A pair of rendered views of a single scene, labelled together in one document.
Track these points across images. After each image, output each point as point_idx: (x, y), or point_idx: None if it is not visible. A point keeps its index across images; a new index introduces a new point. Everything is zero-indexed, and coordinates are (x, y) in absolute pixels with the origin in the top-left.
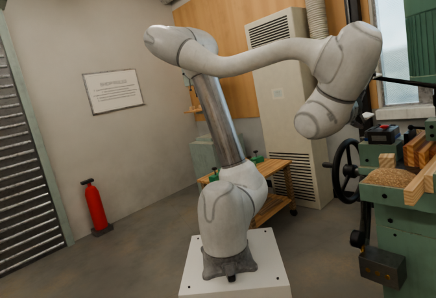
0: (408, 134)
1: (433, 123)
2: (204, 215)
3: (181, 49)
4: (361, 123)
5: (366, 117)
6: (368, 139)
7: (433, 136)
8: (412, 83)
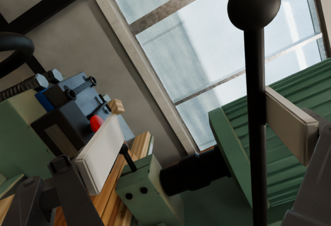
0: (110, 172)
1: (151, 189)
2: None
3: None
4: (60, 205)
5: (103, 179)
6: (40, 122)
7: (129, 198)
8: (262, 210)
